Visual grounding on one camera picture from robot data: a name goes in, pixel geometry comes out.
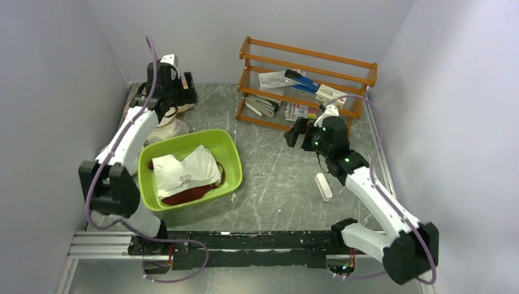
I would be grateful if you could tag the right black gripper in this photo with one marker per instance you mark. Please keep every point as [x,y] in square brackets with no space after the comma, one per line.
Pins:
[302,126]

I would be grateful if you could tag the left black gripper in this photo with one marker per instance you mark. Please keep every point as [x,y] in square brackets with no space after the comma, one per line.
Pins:
[188,96]

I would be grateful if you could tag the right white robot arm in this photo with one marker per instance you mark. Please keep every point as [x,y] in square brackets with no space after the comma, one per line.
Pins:
[407,248]

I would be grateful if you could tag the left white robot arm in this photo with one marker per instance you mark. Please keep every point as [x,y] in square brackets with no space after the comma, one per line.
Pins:
[110,193]

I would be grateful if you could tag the white staples box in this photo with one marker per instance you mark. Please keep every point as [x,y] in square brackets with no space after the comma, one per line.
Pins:
[328,95]

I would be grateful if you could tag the coloured marker pack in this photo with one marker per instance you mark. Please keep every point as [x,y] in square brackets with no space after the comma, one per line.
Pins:
[294,111]

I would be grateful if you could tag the small white rectangular block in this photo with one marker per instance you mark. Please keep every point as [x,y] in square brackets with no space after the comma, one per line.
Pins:
[324,187]

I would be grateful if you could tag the blue stapler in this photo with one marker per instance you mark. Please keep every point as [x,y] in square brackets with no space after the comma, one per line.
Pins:
[301,82]

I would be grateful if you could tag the green plastic basin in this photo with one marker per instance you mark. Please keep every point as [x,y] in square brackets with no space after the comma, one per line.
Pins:
[219,142]

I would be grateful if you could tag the grey black stapler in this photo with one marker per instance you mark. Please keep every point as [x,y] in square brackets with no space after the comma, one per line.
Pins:
[262,105]

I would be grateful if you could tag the orange wooden shelf rack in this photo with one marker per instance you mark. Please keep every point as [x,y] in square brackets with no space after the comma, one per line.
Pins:
[347,75]

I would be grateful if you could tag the white garment in basin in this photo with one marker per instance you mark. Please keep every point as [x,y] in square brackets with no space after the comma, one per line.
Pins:
[198,169]

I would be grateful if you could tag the white plastic packet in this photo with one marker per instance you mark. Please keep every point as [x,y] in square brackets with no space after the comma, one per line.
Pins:
[270,80]

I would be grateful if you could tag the dark red garment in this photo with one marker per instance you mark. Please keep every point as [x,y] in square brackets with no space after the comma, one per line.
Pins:
[185,197]

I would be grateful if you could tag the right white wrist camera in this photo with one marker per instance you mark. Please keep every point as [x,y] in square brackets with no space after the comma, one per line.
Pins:
[329,110]

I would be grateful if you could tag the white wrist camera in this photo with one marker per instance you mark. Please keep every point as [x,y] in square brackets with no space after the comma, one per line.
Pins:
[170,59]
[329,110]

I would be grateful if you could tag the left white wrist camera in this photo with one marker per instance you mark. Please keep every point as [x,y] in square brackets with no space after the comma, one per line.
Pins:
[170,59]

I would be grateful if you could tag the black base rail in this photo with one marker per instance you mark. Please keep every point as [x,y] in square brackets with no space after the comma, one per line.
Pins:
[187,250]

